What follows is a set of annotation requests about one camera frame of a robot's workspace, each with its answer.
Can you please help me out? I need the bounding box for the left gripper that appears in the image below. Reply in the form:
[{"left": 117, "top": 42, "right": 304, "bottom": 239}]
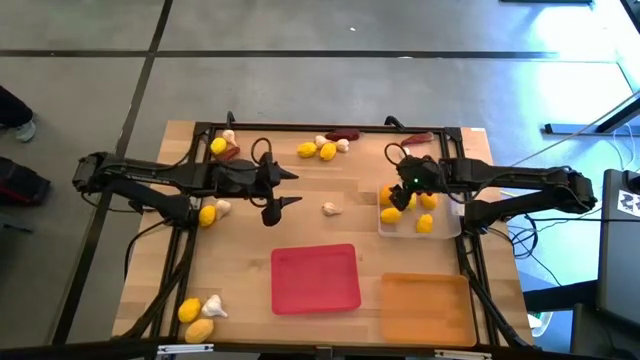
[{"left": 215, "top": 152, "right": 303, "bottom": 227}]

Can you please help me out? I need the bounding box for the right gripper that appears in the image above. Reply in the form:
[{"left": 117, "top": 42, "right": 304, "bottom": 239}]
[{"left": 389, "top": 155, "right": 445, "bottom": 212}]

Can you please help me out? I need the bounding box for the dark red chili pepper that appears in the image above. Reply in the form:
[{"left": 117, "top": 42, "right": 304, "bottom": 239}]
[{"left": 324, "top": 128, "right": 362, "bottom": 142}]

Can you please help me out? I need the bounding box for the red plastic bin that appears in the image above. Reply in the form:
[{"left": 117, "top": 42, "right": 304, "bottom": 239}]
[{"left": 270, "top": 243, "right": 363, "bottom": 317}]

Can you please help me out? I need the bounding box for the clear plastic bin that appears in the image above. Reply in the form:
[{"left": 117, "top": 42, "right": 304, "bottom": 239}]
[{"left": 376, "top": 181, "right": 463, "bottom": 240}]

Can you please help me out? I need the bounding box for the orange plastic bin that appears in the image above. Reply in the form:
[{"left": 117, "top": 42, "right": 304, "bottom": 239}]
[{"left": 379, "top": 272, "right": 478, "bottom": 348}]

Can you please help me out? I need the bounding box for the black desk leg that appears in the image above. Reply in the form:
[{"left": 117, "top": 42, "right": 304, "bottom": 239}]
[{"left": 543, "top": 97, "right": 640, "bottom": 137}]

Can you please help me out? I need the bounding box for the black floor bar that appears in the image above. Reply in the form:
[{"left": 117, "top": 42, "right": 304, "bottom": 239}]
[{"left": 522, "top": 279, "right": 600, "bottom": 314}]

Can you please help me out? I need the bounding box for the grey equipment cabinet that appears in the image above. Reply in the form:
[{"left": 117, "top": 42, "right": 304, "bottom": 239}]
[{"left": 596, "top": 168, "right": 640, "bottom": 327}]

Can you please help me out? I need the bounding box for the black white marker tag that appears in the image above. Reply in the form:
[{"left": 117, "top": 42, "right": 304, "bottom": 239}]
[{"left": 616, "top": 188, "right": 640, "bottom": 218}]

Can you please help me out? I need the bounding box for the dark floor cabinet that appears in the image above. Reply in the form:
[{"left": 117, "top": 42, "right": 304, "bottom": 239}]
[{"left": 569, "top": 302, "right": 640, "bottom": 360}]

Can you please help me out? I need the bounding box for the black and red bag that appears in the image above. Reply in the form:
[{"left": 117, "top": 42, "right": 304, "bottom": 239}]
[{"left": 0, "top": 155, "right": 52, "bottom": 207}]

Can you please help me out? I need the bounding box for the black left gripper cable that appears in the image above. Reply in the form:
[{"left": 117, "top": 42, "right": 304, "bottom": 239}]
[{"left": 249, "top": 136, "right": 274, "bottom": 167}]

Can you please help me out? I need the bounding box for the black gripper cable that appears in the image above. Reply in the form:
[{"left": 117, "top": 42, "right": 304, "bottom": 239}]
[
  {"left": 383, "top": 142, "right": 409, "bottom": 169},
  {"left": 249, "top": 136, "right": 274, "bottom": 167}
]

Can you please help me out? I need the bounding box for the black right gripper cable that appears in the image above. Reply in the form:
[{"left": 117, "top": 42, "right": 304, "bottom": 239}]
[{"left": 383, "top": 142, "right": 409, "bottom": 169}]

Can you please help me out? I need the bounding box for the black metal table frame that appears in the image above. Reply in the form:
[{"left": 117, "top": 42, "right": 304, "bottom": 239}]
[{"left": 117, "top": 121, "right": 534, "bottom": 350}]

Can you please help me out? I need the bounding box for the thin beige cable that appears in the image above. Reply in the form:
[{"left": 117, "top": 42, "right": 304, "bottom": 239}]
[{"left": 499, "top": 91, "right": 640, "bottom": 170}]

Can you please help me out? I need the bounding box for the black floor cable bundle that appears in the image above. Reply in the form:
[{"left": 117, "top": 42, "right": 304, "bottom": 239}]
[{"left": 492, "top": 209, "right": 566, "bottom": 289}]

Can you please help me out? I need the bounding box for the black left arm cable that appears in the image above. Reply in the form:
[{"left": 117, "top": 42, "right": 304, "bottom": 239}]
[{"left": 123, "top": 218, "right": 174, "bottom": 281}]

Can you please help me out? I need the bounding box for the silver metal bracket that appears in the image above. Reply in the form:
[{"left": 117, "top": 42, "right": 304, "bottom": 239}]
[
  {"left": 156, "top": 343, "right": 215, "bottom": 357},
  {"left": 433, "top": 349, "right": 494, "bottom": 360}
]

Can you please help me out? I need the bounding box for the black front frame bar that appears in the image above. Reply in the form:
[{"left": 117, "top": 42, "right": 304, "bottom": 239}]
[{"left": 0, "top": 338, "right": 640, "bottom": 360}]

